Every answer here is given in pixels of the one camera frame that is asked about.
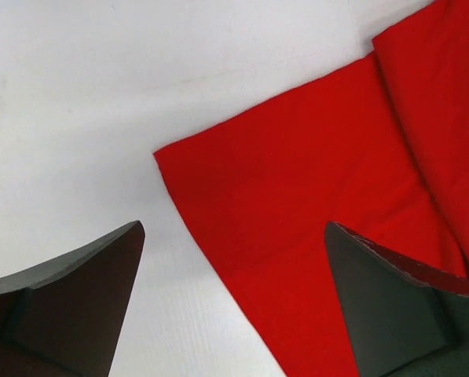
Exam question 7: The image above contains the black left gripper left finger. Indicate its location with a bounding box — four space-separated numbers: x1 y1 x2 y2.
0 221 145 376

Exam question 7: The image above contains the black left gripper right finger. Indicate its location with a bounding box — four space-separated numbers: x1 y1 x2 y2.
324 222 469 376

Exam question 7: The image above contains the red t shirt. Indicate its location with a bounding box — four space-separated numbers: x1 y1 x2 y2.
155 1 469 376

